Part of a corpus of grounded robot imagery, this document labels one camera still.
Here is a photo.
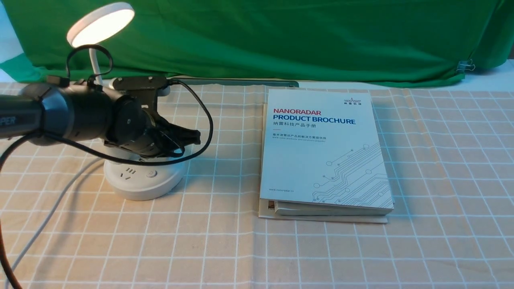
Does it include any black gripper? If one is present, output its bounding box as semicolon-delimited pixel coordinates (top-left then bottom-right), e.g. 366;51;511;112
104;95;201;159

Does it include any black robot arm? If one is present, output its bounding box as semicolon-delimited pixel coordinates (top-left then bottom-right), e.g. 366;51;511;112
0;83;201;159

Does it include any dark grey bar at table edge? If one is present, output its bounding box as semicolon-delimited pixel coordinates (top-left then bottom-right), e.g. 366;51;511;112
171;77;300;88

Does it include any beige book under brochure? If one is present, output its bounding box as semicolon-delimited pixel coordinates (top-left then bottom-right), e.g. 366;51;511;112
258;104;389;224

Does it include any white Nanoradar product brochure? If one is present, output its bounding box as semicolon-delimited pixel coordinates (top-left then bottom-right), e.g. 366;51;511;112
259;89;394;217

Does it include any green backdrop cloth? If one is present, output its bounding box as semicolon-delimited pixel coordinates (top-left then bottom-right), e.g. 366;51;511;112
0;0;514;88

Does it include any beige checkered tablecloth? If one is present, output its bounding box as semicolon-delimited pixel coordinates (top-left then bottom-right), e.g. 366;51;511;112
15;85;514;289

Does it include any metal binder clip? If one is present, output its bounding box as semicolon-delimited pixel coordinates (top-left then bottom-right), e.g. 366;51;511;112
455;59;476;74

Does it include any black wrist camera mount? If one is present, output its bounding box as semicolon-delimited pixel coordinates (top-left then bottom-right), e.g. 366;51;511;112
109;76;170;110

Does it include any white lamp power cable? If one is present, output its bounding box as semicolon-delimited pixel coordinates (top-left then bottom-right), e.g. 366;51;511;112
4;158;106;281

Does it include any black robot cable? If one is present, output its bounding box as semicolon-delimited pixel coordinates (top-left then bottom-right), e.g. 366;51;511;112
0;44;214;289

